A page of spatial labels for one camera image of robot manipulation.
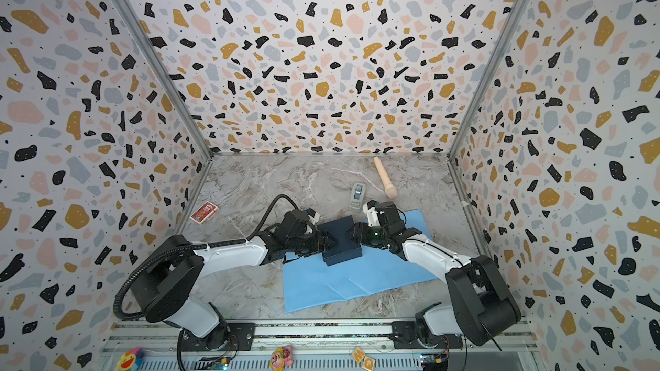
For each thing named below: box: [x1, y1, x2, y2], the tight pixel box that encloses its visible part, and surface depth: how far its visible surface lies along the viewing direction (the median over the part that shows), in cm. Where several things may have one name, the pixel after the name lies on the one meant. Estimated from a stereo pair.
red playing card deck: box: [189, 200, 220, 226], surface depth 102 cm
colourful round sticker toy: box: [116, 346, 144, 371], surface depth 70 cm
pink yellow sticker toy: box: [269, 345, 294, 371], surface depth 70 cm
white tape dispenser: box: [348, 182, 367, 212], surface depth 105 cm
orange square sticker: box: [351, 346, 376, 371], surface depth 71 cm
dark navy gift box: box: [316, 215, 363, 267], surface depth 85 cm
